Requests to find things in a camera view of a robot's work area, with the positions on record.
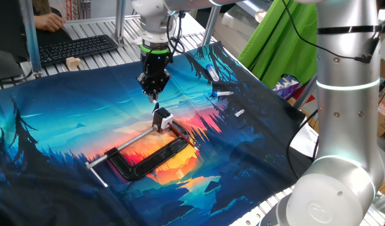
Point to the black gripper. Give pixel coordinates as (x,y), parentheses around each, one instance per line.
(156,64)

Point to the black white crank pencil sharpener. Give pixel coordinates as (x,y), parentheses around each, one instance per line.
(162,120)

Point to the red pencil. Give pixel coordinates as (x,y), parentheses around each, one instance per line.
(181,135)

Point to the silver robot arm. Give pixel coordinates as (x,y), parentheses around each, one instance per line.
(346,125)

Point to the person's bare hand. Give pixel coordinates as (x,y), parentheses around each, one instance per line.
(49,22)

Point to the crumpled white tissue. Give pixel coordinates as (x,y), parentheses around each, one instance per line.
(137,40)

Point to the large clear tube blue cap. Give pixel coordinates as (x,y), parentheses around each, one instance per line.
(212,73)

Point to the conical clear tube blue cap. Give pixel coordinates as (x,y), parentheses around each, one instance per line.
(223,93)

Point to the black metal C-clamp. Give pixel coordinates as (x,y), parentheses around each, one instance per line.
(154,160)

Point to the small wooden block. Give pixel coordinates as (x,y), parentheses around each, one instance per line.
(73,62)

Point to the sunset forest printed cloth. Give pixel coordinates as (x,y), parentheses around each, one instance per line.
(69,100)

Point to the black keyboard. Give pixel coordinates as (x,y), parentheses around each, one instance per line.
(76,48)

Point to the small white tube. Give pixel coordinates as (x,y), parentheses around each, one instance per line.
(239,112)

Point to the bright green cloth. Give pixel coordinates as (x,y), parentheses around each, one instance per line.
(274,40)

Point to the purple white patterned box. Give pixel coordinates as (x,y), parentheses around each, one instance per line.
(284,86)

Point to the dark laptop computer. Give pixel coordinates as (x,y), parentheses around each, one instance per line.
(5,31)

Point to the silver robot mounting plate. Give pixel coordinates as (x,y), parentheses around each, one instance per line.
(252,218)

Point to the aluminium frame post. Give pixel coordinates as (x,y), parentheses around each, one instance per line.
(30,37)
(120,22)
(210,26)
(305,91)

